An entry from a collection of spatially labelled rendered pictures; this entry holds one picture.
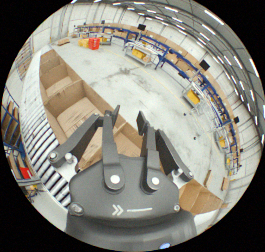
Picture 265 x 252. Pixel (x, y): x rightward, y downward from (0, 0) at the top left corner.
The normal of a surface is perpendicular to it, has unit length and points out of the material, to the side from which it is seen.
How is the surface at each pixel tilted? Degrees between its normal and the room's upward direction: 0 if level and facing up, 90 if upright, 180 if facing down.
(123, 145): 1
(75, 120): 1
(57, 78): 89
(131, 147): 1
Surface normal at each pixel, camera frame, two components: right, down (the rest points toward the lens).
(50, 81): 0.75, 0.66
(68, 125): 0.31, -0.45
